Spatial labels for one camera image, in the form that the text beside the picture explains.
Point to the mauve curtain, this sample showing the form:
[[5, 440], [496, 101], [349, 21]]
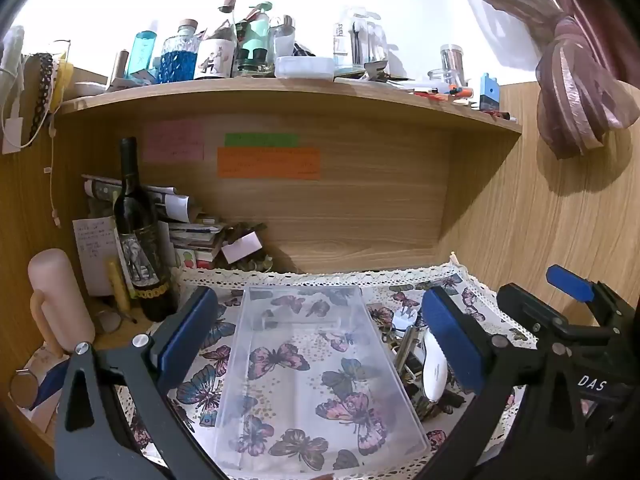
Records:
[[575, 75]]

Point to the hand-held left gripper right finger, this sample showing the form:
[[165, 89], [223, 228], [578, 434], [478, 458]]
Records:
[[450, 340]]

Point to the white plastic container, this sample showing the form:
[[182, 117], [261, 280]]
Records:
[[304, 67]]

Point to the butterfly print lace tablecloth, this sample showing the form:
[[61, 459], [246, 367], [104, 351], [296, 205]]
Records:
[[280, 277]]

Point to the white handwritten note paper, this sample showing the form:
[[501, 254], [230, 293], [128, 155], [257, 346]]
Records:
[[92, 252]]

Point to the fruit sticker sheet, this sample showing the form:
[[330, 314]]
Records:
[[192, 259]]

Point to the brown tube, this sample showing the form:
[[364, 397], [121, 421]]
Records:
[[119, 64]]

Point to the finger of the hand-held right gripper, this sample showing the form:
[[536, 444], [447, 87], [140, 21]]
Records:
[[570, 282], [525, 310]]

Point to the silver metal cylinder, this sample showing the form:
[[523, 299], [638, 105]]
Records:
[[405, 347]]

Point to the stack of booklets and papers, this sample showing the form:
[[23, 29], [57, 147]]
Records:
[[192, 240]]

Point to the key bunch with white fob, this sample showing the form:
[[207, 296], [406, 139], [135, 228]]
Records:
[[404, 316]]

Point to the clear bottle with silver cap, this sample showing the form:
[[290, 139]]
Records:
[[282, 35]]

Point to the blue flat item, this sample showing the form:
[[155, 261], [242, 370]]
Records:
[[50, 382]]

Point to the green sticky note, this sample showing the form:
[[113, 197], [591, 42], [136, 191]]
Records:
[[261, 140]]

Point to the pile of small metal pieces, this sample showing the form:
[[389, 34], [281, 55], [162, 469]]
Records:
[[257, 264]]

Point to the white handheld massager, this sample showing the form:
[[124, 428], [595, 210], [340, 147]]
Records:
[[434, 370]]

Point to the clear acrylic pen holder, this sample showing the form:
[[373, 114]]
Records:
[[357, 40]]

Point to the yellow roll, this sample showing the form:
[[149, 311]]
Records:
[[64, 82]]

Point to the blue box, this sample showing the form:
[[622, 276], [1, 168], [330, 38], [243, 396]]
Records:
[[490, 92]]

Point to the dark wine bottle elephant label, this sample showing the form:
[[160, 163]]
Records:
[[142, 240]]

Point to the orange sticky note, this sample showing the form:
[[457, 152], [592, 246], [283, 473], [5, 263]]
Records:
[[268, 163]]

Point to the pale pink card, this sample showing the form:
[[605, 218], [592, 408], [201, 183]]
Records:
[[242, 247]]

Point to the lace ribbon roll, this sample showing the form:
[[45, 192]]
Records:
[[42, 85]]

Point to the yellow tube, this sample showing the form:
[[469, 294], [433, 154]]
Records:
[[119, 287]]

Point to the glass jar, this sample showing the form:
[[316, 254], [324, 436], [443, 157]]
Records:
[[452, 62]]

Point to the glass bottle with figure label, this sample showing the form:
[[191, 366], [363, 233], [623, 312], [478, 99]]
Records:
[[216, 57]]

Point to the blue diamond glass bottle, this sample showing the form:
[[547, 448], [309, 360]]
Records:
[[178, 62]]

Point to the green glass bottle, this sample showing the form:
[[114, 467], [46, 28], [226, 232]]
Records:
[[254, 35]]

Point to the pink mug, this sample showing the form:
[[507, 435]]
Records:
[[57, 300]]

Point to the metal binder clip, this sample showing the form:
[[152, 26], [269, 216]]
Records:
[[376, 70]]

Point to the clear plastic storage box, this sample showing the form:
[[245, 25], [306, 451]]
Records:
[[310, 385]]

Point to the wooden shelf board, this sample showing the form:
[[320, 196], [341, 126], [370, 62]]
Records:
[[280, 97]]

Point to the pink sticky note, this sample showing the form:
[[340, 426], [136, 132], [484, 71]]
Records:
[[174, 141]]

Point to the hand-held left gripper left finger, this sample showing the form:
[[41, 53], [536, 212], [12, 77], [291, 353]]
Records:
[[187, 330]]

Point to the orange marker pens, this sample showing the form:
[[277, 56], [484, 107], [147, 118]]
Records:
[[457, 91]]

